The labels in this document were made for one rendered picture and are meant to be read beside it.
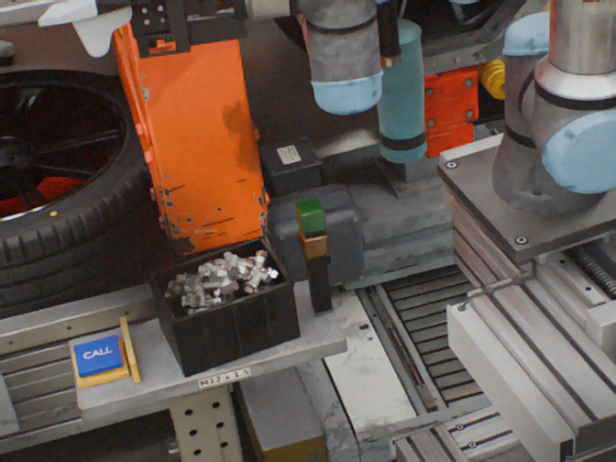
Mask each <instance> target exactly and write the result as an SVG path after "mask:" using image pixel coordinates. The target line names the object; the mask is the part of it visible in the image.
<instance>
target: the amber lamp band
mask: <svg viewBox="0 0 616 462"><path fill-rule="evenodd" d="M298 234H299V240H300V248H301V250H302V253H303V255H304V257H305V258H306V259H314V258H318V257H322V256H326V255H328V254H329V244H328V236H327V234H326V232H325V231H324V230H323V234H322V235H321V236H315V237H311V238H305V237H304V235H303V234H302V232H301V229H300V228H299V229H298Z"/></svg>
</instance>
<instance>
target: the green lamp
mask: <svg viewBox="0 0 616 462"><path fill-rule="evenodd" d="M295 212H296V219H297V223H298V225H299V227H300V229H301V232H302V234H303V235H307V234H312V233H315V232H319V231H323V229H326V220H325V211H324V208H323V207H322V205H321V204H320V202H319V200H318V199H317V198H314V199H311V200H306V201H301V202H298V203H296V204H295Z"/></svg>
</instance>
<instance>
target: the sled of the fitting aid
mask: <svg viewBox="0 0 616 462"><path fill-rule="evenodd" d="M489 132H490V133H491V134H492V136H495V135H498V134H499V132H498V131H497V130H496V129H495V128H493V129H489ZM365 263H366V270H365V274H364V279H362V280H356V281H352V282H349V283H345V284H341V285H336V286H337V288H338V290H339V291H340V292H348V291H352V290H355V289H359V288H363V287H367V286H370V285H375V284H379V283H382V282H385V281H393V280H397V279H400V278H401V277H405V276H408V275H412V274H415V273H420V272H424V271H428V270H435V269H438V268H442V267H445V266H450V265H454V264H456V263H455V259H454V238H453V222H452V223H447V224H443V225H437V226H432V227H428V228H425V229H421V231H416V232H412V233H409V234H405V235H401V236H395V237H391V238H386V239H382V240H379V241H375V242H370V243H367V244H366V251H365Z"/></svg>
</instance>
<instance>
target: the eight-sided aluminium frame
mask: <svg viewBox="0 0 616 462"><path fill-rule="evenodd" d="M549 2H550V0H505V1H504V2H503V3H502V4H501V5H500V7H499V8H498V10H496V12H495V13H494V14H493V15H492V16H491V18H490V19H489V20H488V22H487V24H486V25H485V26H483V27H482V28H481V29H477V30H472V31H468V32H463V34H459V35H454V36H450V37H446V38H438V39H434V40H428V41H425V42H421V44H422V54H423V76H429V75H434V73H438V72H446V71H450V70H454V69H458V68H463V67H467V66H471V65H476V64H480V63H482V62H484V61H485V62H490V61H492V60H496V59H501V58H502V57H503V56H504V54H503V48H504V45H505V33H506V31H507V29H508V28H509V26H510V25H512V23H514V22H515V21H518V20H519V19H521V18H523V17H528V16H531V15H535V14H540V12H541V10H542V9H543V8H544V7H545V5H546V4H547V3H549ZM523 15H524V16H523Z"/></svg>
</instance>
